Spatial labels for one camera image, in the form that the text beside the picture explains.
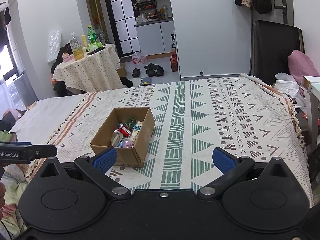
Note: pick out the cardboard box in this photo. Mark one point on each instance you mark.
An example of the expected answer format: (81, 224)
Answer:
(145, 140)

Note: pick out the pile of pastel clothes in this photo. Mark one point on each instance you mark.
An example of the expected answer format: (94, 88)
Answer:
(11, 192)

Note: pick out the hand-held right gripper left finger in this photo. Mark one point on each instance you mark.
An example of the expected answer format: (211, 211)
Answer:
(106, 158)

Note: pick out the round table with cloth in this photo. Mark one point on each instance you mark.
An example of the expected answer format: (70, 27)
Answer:
(87, 72)

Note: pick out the black clothing on chair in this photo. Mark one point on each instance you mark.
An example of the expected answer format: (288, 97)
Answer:
(58, 62)

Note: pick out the person's left hand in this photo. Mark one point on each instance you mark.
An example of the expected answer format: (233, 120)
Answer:
(2, 197)

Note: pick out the green soda bottle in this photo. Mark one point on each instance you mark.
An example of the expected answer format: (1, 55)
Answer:
(91, 36)

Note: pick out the small blue snack packet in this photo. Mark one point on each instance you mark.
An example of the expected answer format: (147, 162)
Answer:
(120, 145)

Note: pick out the green clear snack packet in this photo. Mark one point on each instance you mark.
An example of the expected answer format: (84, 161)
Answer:
(130, 123)

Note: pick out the red fire extinguisher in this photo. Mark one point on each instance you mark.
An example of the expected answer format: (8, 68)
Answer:
(174, 62)

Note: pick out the pink bottled water pack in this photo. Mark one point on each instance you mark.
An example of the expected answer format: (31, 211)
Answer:
(138, 58)

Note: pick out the black tray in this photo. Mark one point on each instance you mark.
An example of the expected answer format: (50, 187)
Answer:
(97, 50)

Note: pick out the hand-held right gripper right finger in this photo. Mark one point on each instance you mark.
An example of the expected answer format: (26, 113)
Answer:
(223, 160)

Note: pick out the pink pillow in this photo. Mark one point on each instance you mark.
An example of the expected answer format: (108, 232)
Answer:
(303, 67)

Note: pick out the cream bread roll packet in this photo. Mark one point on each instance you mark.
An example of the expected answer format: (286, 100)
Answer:
(136, 129)

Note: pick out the black flat panel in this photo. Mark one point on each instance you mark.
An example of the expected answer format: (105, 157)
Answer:
(272, 52)

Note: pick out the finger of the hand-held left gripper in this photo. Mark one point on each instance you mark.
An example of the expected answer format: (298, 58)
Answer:
(43, 152)

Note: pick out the pink snack packet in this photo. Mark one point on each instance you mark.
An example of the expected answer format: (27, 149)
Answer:
(128, 144)

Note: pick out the frosted pane sliding door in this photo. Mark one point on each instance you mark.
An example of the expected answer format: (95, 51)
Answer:
(122, 20)

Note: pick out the clear white snack packet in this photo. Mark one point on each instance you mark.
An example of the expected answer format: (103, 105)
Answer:
(116, 138)

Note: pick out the black slipper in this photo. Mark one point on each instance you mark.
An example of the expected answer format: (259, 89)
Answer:
(151, 72)
(159, 71)
(136, 73)
(152, 66)

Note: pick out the clear bubble wrap sheet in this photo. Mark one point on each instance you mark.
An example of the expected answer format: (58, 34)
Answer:
(53, 45)

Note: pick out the white crumpled cloth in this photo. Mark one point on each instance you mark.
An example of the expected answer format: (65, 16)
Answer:
(286, 87)

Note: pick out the white side table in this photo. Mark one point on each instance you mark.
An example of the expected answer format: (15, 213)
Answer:
(312, 100)

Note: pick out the white kitchen cabinet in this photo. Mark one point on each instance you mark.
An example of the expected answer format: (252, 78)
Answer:
(155, 38)

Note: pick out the pink cartoon toy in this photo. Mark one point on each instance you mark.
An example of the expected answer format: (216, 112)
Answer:
(67, 57)

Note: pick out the kitchen shelf with items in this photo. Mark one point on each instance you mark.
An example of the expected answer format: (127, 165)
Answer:
(150, 5)

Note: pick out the clear bottle yellow liquid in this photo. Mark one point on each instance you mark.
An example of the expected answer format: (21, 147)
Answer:
(75, 50)

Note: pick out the green tissue pack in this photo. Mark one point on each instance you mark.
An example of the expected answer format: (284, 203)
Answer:
(93, 47)

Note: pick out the brown floor carton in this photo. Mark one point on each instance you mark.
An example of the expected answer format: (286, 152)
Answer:
(121, 70)

